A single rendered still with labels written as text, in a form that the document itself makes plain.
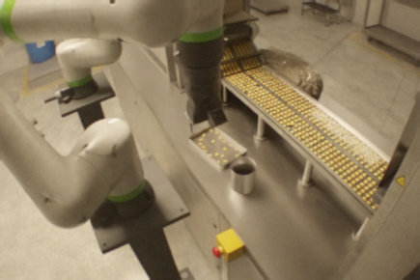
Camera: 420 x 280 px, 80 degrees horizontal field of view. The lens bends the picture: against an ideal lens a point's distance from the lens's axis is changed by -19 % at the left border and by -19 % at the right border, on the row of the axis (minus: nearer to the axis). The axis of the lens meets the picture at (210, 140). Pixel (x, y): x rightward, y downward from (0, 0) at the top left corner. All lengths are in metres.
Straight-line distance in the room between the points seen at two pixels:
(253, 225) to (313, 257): 0.21
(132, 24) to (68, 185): 0.34
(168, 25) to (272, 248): 0.67
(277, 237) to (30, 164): 0.67
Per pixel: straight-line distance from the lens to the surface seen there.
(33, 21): 0.59
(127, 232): 0.80
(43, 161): 0.61
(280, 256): 0.87
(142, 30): 0.41
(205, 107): 0.64
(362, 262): 0.49
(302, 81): 1.25
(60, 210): 0.62
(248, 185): 0.96
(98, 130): 0.70
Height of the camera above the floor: 1.57
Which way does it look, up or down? 41 degrees down
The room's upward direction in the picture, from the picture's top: 4 degrees counter-clockwise
